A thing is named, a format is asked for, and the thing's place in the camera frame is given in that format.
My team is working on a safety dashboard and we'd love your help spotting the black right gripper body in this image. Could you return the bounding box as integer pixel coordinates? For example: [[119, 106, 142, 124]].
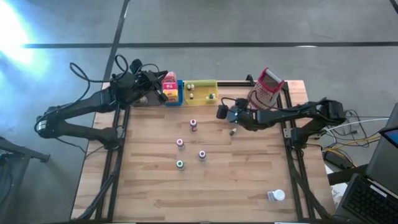
[[228, 98, 255, 126]]

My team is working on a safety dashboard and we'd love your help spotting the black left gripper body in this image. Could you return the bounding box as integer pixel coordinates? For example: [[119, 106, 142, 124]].
[[131, 70, 162, 95]]

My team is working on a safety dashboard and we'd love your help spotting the yellow cereal box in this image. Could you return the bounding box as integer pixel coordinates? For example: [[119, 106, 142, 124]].
[[162, 89, 180, 103]]

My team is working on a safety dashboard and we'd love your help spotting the white-lidded seasoning jar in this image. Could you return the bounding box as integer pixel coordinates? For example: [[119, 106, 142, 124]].
[[267, 189, 286, 203]]

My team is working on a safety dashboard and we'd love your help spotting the grey translucent plastic bin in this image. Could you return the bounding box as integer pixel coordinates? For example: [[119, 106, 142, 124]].
[[130, 91, 165, 108]]

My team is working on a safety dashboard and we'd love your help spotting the blue plastic bin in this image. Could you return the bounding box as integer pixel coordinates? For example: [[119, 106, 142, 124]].
[[162, 80, 185, 107]]

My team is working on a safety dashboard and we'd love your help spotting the red metal box grater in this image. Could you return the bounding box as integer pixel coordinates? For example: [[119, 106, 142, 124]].
[[248, 67, 285, 110]]

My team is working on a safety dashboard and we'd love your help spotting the yellow translucent plastic bin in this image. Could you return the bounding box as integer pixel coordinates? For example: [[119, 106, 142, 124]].
[[183, 79, 219, 106]]

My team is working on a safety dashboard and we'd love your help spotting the black power brick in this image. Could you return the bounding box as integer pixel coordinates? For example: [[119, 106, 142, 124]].
[[322, 150, 354, 170]]

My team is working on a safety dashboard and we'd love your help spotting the black metal stand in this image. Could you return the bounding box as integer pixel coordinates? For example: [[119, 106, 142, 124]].
[[0, 136, 50, 164]]

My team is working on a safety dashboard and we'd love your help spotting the black laptop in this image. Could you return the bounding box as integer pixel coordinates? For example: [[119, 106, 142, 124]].
[[336, 102, 398, 224]]

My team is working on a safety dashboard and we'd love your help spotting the blue-lit monitor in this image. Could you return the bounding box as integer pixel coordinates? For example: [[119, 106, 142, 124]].
[[378, 126, 398, 149]]

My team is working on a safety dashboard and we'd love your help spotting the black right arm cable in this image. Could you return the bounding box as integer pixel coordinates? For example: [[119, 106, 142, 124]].
[[220, 96, 249, 110]]

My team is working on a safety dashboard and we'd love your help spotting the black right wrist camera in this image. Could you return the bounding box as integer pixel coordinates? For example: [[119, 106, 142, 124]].
[[216, 105, 229, 120]]

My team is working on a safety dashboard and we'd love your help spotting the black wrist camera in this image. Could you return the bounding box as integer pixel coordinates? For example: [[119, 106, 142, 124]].
[[216, 105, 229, 120], [129, 58, 143, 74]]

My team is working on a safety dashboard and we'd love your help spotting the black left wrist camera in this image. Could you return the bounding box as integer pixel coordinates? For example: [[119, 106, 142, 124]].
[[129, 58, 143, 74]]

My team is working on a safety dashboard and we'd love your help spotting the black cable bundle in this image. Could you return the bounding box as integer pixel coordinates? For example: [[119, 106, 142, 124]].
[[323, 108, 389, 151]]

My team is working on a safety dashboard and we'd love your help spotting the black side table frame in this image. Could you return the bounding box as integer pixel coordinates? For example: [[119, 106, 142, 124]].
[[327, 164, 371, 187]]

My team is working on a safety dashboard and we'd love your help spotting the white cable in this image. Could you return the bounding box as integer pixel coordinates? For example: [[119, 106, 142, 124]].
[[329, 117, 389, 131]]

